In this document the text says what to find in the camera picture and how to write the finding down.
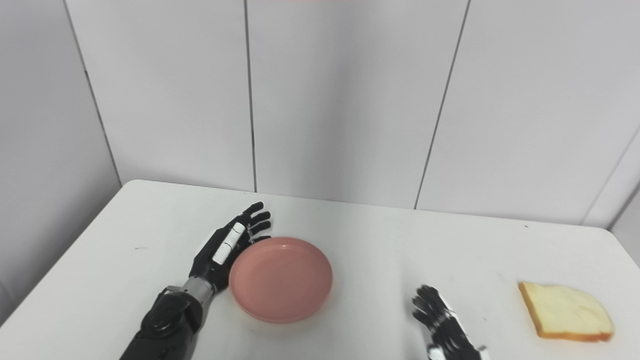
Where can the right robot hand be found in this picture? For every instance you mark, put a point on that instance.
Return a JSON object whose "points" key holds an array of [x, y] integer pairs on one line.
{"points": [[445, 325]]}

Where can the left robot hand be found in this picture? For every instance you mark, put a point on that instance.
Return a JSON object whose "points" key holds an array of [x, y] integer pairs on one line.
{"points": [[227, 250]]}

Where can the pink plate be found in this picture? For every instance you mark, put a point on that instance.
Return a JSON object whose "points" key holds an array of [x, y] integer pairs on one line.
{"points": [[281, 279]]}

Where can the slice of bread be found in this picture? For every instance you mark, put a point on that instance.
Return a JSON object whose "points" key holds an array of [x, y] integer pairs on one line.
{"points": [[565, 312]]}

